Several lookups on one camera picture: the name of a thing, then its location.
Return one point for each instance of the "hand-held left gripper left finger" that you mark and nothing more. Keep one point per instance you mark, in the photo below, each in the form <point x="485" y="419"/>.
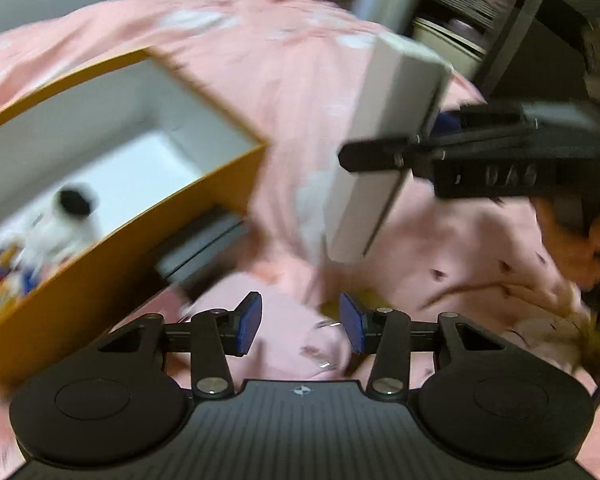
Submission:
<point x="247" y="322"/>

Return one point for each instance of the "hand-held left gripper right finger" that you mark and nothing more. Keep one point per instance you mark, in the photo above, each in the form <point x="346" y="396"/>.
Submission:
<point x="352" y="322"/>

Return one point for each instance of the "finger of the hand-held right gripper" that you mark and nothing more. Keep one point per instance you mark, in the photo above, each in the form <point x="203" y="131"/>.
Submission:
<point x="480" y="117"/>
<point x="380" y="155"/>

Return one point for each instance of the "long white cardboard box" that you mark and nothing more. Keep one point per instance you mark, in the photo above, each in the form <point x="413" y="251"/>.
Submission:
<point x="390" y="135"/>

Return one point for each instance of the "pink cloth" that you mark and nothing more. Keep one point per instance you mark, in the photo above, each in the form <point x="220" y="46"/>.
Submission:
<point x="325" y="345"/>

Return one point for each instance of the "orange storage box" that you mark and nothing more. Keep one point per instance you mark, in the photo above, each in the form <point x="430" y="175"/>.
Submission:
<point x="145" y="240"/>

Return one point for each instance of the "person's right hand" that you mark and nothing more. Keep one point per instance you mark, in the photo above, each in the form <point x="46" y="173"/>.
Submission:
<point x="580" y="245"/>

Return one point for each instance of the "flat grey box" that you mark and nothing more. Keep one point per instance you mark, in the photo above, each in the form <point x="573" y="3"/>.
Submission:
<point x="200" y="245"/>

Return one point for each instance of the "pink printed blanket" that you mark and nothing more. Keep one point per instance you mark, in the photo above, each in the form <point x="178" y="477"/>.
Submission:
<point x="290" y="75"/>

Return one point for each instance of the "white and black plush toy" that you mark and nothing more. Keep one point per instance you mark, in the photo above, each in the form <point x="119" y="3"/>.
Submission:
<point x="62" y="232"/>

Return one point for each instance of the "blue and yellow duck figure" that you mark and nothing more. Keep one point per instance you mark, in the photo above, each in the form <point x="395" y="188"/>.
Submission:
<point x="0" y="280"/>

